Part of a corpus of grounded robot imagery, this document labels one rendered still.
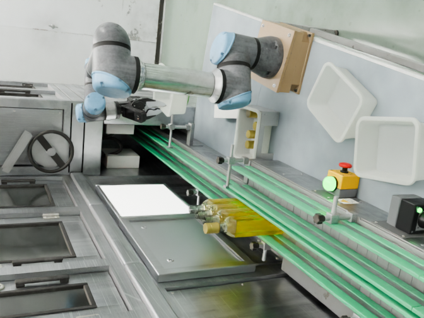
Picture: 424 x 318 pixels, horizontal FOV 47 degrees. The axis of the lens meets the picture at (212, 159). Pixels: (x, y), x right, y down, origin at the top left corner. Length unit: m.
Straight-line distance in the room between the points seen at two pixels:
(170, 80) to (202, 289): 0.65
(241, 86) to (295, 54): 0.25
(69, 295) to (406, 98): 1.09
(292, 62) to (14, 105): 1.30
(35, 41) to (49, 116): 2.75
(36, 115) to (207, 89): 1.09
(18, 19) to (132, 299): 4.04
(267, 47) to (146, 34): 3.72
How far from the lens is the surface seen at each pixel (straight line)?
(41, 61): 5.19
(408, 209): 1.32
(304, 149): 1.78
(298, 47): 1.77
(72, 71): 5.24
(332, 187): 1.52
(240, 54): 1.68
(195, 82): 1.58
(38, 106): 2.44
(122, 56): 1.51
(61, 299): 1.47
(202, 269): 1.56
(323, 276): 1.45
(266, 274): 1.65
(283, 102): 1.90
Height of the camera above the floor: 1.81
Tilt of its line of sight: 26 degrees down
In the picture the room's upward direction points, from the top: 90 degrees counter-clockwise
